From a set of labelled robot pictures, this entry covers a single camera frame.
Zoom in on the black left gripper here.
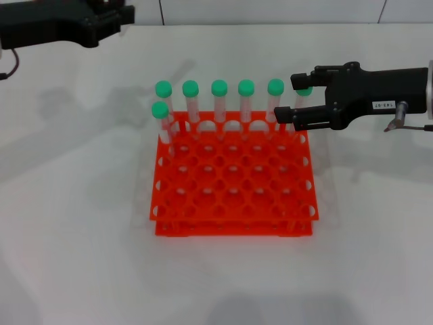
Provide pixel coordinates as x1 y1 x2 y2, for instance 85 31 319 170
0 0 136 50

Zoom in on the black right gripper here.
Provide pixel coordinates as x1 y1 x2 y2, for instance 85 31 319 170
273 61 430 133

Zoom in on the green capped test tube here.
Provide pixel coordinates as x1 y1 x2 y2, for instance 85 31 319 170
182 80 201 139
211 79 229 140
151 101 177 160
265 78 286 139
237 79 256 139
154 80 177 131
286 86 314 137

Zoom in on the orange test tube rack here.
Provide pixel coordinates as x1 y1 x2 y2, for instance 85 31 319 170
149 110 321 238

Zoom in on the right gripper cable with plugs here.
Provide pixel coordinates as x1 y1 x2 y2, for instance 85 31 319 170
384 100 433 133

